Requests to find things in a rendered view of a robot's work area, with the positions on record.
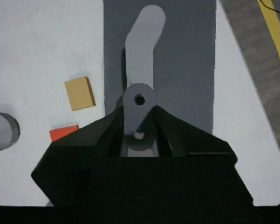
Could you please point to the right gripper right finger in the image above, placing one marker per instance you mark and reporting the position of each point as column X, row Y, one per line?
column 187, row 140

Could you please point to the tan square block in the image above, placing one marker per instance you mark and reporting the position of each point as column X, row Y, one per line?
column 80, row 93

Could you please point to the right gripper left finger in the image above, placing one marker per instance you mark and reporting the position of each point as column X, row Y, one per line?
column 93, row 139

